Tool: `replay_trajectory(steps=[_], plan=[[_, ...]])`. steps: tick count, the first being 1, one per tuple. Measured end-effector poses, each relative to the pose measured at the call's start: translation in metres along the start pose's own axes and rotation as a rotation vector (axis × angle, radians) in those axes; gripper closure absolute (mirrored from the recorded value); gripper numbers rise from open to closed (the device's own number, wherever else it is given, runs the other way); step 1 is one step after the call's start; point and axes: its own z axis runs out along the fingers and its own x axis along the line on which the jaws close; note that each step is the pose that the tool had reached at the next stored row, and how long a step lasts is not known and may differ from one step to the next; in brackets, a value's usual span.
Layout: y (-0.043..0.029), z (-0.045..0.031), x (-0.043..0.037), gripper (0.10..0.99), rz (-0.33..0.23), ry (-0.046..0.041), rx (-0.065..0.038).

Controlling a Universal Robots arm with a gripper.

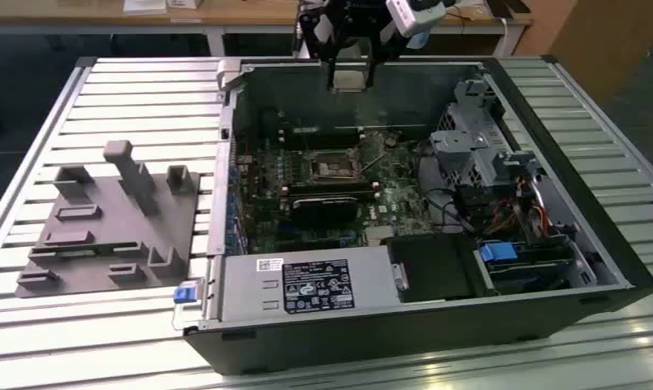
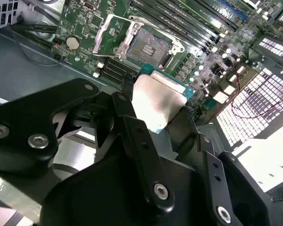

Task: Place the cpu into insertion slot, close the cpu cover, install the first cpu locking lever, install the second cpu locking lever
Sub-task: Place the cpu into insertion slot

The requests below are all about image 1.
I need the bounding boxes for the black graphics card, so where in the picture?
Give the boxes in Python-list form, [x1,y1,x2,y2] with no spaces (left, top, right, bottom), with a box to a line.
[289,196,361,229]

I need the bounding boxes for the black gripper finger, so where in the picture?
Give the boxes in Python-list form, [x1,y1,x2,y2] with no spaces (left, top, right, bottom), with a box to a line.
[368,15,405,89]
[298,2,340,89]

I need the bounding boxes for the blue power supply latch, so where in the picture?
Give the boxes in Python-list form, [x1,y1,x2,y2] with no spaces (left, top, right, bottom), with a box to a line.
[173,284,198,305]

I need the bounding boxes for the silver chipset heatsink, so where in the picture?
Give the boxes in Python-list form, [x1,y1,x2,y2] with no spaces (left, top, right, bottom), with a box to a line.
[365,226,395,245]

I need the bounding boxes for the silver power supply unit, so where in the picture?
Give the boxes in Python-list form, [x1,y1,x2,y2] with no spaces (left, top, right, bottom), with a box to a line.
[200,245,409,326]

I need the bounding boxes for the green motherboard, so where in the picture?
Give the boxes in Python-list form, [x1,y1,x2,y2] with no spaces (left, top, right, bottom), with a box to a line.
[232,121,443,255]

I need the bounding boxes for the black open PC case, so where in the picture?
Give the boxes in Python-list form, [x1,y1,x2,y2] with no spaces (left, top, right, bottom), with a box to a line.
[182,54,653,377]

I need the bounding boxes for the black plastic shroud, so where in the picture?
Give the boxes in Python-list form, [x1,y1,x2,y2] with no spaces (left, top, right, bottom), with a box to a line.
[385,235,496,304]

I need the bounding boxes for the wooden desk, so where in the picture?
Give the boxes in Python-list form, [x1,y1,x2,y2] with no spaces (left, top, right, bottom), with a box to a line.
[0,0,535,58]

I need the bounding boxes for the hard disk in blue carrier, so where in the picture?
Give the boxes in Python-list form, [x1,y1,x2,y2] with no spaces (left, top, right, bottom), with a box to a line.
[481,241,572,296]

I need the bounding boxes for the CPU socket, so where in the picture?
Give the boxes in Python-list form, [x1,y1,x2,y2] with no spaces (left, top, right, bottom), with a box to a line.
[304,149,364,183]

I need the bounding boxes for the black flat bars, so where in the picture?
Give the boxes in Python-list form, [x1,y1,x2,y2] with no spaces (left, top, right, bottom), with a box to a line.
[487,0,533,20]

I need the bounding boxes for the grey parts rack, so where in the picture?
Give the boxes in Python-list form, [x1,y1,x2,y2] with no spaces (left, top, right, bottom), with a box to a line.
[13,140,204,300]

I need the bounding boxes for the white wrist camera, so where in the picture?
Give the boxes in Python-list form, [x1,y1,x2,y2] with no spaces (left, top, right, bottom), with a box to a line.
[385,0,448,37]

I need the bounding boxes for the coloured wire bundle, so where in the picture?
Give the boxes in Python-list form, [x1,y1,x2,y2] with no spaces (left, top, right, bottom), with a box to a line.
[489,174,556,245]

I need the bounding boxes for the silver drive cage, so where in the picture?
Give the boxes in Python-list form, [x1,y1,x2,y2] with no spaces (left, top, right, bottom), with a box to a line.
[429,79,540,188]

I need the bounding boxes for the square silver CPU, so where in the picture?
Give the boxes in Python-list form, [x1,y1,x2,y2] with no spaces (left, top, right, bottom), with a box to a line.
[333,68,373,91]

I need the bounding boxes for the black cable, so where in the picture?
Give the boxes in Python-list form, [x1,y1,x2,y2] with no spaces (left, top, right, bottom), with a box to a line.
[421,188,480,235]

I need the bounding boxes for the wooden cabinet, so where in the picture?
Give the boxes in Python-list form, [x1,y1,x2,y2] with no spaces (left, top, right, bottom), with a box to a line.
[513,0,653,105]

